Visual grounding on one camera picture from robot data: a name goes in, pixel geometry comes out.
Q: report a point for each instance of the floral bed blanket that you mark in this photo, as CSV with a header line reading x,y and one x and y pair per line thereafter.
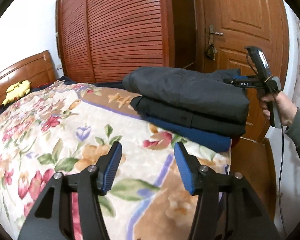
x,y
66,128

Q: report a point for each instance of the wooden headboard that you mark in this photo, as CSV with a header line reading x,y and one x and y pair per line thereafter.
x,y
38,69

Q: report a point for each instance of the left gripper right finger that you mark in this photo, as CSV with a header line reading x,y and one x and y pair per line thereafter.
x,y
227,207

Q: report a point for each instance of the louvered wooden wardrobe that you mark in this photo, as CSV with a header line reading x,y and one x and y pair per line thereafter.
x,y
104,40

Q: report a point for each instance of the black folded garment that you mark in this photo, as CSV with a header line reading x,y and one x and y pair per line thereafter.
x,y
167,116

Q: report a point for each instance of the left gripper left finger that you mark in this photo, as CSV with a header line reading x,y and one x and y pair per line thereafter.
x,y
50,216

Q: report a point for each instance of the yellow plush toy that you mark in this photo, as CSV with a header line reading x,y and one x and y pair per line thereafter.
x,y
16,91

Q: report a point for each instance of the blue folded garment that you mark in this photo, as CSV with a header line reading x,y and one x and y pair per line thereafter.
x,y
212,141

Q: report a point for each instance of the person right hand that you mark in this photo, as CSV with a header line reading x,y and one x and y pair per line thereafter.
x,y
287,109

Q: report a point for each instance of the metal door handle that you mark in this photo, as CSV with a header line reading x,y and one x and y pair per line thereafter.
x,y
211,51

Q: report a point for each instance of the black padded jacket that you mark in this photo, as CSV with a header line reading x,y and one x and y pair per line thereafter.
x,y
200,92

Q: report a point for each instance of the wooden door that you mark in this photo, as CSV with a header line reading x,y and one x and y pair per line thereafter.
x,y
261,23

